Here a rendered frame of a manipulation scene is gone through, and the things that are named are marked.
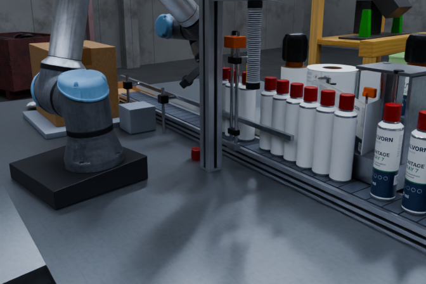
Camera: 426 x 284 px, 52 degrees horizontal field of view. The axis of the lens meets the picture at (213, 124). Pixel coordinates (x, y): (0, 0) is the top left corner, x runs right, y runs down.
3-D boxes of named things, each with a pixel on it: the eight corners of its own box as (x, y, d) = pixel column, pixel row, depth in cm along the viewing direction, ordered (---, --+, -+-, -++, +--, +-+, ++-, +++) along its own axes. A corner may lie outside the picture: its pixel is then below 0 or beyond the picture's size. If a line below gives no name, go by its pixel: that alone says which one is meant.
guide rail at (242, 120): (294, 140, 110) (294, 135, 109) (290, 141, 109) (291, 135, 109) (122, 77, 195) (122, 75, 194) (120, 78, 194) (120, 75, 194)
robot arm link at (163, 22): (175, 13, 130) (202, 16, 138) (153, 12, 138) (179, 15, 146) (174, 40, 132) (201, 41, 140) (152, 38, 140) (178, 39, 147)
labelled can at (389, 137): (400, 198, 94) (412, 104, 88) (385, 204, 91) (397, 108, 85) (379, 189, 98) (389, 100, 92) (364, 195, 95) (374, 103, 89)
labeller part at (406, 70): (439, 72, 95) (440, 68, 95) (409, 77, 89) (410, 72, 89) (384, 64, 106) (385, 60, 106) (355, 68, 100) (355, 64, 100)
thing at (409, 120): (425, 179, 102) (441, 70, 95) (392, 193, 95) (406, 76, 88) (374, 161, 113) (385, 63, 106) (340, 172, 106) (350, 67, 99)
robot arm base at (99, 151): (134, 161, 111) (129, 125, 108) (75, 179, 104) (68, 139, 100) (111, 146, 123) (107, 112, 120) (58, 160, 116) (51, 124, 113)
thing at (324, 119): (337, 173, 107) (344, 90, 101) (322, 178, 104) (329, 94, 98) (321, 167, 111) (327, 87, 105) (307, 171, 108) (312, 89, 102)
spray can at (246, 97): (257, 138, 133) (259, 71, 127) (249, 142, 129) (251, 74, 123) (243, 135, 136) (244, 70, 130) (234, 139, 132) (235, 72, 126)
